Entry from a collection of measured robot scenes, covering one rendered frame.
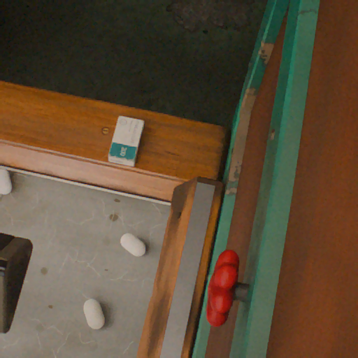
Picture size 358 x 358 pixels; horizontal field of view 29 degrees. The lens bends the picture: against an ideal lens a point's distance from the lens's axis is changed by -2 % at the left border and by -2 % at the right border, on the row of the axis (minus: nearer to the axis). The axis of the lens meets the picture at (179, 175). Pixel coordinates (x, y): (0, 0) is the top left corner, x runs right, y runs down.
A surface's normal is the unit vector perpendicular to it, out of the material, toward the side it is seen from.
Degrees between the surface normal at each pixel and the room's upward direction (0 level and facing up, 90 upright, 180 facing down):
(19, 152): 45
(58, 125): 0
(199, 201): 0
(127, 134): 0
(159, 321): 66
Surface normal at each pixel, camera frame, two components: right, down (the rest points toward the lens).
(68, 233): 0.07, -0.37
